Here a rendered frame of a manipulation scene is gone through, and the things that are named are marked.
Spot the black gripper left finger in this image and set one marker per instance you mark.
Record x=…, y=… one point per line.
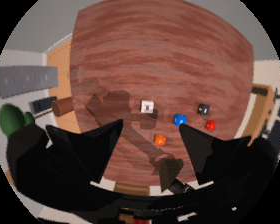
x=92, y=149

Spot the small orange block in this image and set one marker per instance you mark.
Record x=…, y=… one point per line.
x=160, y=139

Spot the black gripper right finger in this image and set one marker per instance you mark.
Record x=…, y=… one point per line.
x=207, y=153

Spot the blue block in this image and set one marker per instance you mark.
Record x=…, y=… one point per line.
x=179, y=119

